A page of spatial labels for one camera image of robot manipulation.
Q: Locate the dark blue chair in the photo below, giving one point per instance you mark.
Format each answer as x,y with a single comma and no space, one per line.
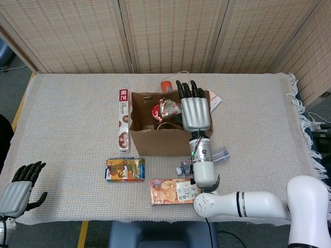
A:
160,235

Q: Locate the orange drink can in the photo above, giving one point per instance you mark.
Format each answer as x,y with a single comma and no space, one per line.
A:
165,86

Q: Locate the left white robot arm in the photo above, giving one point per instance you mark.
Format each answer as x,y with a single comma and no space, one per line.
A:
5,228

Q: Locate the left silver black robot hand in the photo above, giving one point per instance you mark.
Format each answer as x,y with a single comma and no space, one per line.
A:
14,199

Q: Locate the brown paper bag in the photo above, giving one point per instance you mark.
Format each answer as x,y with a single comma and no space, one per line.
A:
160,147

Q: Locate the orange cookie box blue sides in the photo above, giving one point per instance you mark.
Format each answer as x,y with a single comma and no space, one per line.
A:
168,193

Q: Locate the white pink paper packet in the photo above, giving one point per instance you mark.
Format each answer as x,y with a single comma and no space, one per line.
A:
216,102

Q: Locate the white power strip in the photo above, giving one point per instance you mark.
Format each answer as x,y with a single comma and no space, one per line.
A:
315,126

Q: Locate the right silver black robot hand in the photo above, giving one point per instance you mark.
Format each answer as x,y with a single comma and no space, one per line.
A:
195,113

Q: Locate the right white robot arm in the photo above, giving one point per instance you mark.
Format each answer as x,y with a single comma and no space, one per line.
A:
258,204

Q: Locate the yellow blue flattened carton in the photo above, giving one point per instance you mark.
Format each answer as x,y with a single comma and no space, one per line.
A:
124,170

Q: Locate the long white cookie-print box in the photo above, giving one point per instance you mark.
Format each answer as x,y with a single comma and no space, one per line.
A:
124,121

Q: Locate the black rounded object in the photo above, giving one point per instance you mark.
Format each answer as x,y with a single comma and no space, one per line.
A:
5,139

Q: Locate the beige woven folding screen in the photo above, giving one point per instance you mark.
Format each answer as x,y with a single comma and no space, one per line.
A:
168,38

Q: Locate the white woven tablecloth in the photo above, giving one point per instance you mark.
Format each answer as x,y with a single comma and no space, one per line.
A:
64,129

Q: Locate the clear plastic water bottle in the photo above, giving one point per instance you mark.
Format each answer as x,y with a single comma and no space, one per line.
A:
221,155

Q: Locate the black box device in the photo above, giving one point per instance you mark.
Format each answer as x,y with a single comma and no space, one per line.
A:
323,139

